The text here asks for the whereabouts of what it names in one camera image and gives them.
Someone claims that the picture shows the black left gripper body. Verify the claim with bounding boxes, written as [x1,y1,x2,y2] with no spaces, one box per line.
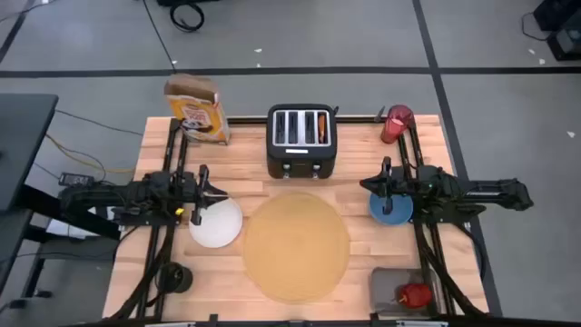
[172,164,212,227]

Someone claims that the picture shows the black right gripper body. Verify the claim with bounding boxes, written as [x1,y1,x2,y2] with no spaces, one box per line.
[382,156,419,215]

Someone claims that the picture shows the blue ceramic bowl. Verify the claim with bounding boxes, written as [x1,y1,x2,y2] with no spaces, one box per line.
[369,190,415,226]

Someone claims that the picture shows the white round plate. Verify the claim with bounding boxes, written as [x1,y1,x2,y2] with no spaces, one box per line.
[188,195,244,250]

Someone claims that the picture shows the red faceted plastic cup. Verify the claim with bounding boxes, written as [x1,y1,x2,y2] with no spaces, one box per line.
[379,104,416,145]

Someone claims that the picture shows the yellow cereal box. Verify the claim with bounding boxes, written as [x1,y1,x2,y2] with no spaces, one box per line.
[163,73,231,146]

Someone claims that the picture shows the round woven straw placemat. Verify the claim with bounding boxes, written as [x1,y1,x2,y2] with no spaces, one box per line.
[242,192,351,304]

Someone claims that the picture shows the red apple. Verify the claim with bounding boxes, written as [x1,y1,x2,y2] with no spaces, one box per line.
[398,282,434,310]

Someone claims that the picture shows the black four-slot toaster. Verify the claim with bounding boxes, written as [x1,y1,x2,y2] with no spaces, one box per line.
[266,103,340,180]

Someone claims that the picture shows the grey rectangular tray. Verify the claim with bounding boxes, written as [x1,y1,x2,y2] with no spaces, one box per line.
[369,266,444,317]

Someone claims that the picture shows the black round device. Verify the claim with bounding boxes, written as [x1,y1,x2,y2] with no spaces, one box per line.
[155,261,194,295]

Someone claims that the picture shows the black power adapter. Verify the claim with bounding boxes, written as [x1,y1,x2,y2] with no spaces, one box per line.
[57,171,95,188]

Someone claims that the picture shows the white paper sheets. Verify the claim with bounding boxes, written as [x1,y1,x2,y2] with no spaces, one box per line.
[44,206,120,241]

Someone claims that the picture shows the black stand beam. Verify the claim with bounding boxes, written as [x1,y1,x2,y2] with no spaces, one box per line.
[15,183,122,242]

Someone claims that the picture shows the black desk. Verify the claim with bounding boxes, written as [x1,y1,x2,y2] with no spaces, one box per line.
[0,93,60,292]

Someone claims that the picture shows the black equipment case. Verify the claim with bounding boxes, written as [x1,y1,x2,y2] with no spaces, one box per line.
[533,0,581,63]

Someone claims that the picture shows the black aluminium frame rail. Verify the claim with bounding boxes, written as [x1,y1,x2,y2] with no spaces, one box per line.
[398,129,455,317]
[58,313,581,327]
[134,118,182,319]
[170,115,409,125]
[409,122,459,317]
[153,129,191,319]

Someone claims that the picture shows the black cable bundle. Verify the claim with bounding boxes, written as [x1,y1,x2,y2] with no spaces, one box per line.
[108,224,176,320]
[415,221,489,318]

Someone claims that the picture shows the yellow floor cable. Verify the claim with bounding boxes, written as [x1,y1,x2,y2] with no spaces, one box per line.
[44,134,137,176]

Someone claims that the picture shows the long black floor cable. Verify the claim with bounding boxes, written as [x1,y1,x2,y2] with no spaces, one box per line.
[142,0,178,74]

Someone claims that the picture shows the coiled black cable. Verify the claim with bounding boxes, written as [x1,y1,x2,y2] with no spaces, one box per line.
[169,2,205,34]

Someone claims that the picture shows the thin black cable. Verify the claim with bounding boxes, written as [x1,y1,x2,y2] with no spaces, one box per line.
[520,11,551,43]

